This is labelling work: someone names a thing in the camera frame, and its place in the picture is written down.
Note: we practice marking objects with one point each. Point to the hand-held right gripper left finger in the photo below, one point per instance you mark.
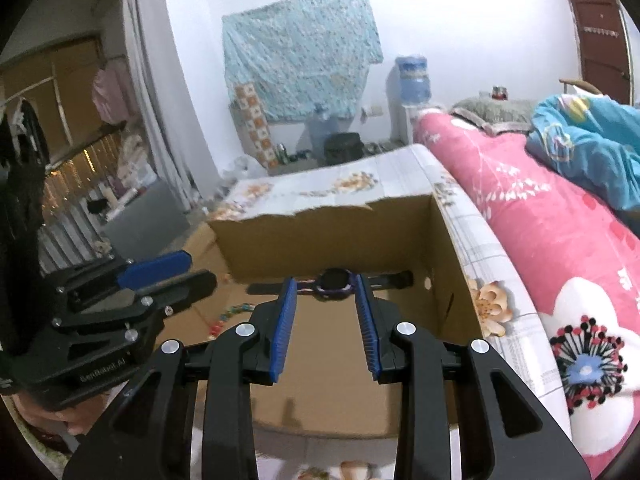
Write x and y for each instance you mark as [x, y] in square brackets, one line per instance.
[282, 330]

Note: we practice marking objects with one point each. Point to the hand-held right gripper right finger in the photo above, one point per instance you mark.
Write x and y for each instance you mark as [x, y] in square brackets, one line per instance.
[368, 330]

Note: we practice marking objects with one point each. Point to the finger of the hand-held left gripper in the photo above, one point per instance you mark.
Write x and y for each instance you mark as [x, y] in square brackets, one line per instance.
[155, 267]
[185, 285]

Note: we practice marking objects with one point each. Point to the brown cardboard box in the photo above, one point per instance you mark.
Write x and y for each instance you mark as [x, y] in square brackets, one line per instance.
[325, 240]

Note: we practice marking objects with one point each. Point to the person's left hand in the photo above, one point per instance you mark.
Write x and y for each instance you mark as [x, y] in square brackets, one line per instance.
[65, 417]

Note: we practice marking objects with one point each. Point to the pile of pale fabrics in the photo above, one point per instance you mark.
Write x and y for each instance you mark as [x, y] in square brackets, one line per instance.
[135, 160]

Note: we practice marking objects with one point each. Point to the white plastic bag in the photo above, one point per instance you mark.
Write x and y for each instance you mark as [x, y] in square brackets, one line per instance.
[242, 167]

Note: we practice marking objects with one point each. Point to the dark cloth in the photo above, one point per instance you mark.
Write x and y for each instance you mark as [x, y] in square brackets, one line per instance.
[20, 240]

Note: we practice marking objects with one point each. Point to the white curtain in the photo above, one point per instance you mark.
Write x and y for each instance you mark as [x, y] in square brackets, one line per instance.
[160, 125]

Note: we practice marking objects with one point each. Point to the orange checkered panel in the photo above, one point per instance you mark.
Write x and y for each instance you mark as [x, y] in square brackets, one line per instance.
[255, 125]

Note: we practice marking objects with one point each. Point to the pink hanging garment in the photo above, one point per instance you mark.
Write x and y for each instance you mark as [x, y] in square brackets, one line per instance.
[112, 92]

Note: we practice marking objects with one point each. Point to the black pot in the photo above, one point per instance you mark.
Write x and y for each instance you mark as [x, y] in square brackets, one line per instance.
[343, 149]

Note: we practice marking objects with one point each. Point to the black white hanging garment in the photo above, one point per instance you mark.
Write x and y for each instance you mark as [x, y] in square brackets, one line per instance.
[25, 125]

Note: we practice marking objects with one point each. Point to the pink floral quilt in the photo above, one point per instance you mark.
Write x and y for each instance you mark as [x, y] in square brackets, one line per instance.
[540, 240]

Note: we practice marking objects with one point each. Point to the clear water bottle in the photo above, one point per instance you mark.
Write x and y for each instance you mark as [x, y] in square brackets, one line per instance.
[320, 130]

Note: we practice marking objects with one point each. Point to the white water dispenser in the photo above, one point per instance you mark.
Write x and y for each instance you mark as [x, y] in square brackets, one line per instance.
[402, 125]

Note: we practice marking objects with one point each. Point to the grey pillow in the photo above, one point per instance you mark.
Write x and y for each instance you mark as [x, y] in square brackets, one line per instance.
[495, 110]

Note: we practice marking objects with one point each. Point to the blue water jug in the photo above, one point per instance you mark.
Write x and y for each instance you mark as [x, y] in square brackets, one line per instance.
[412, 80]

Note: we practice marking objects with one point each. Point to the blue patterned quilt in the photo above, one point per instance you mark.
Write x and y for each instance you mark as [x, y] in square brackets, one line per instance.
[590, 150]

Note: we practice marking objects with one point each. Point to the wooden chair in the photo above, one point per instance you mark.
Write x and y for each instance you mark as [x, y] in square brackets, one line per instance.
[580, 85]

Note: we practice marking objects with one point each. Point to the brown wooden door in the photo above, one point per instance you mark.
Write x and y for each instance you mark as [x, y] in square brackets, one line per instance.
[600, 35]

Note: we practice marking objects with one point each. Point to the white wall socket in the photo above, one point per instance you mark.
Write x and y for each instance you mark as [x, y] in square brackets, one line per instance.
[372, 110]

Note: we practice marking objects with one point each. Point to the teal wall cloth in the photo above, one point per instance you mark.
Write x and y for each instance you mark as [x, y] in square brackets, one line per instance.
[300, 50]

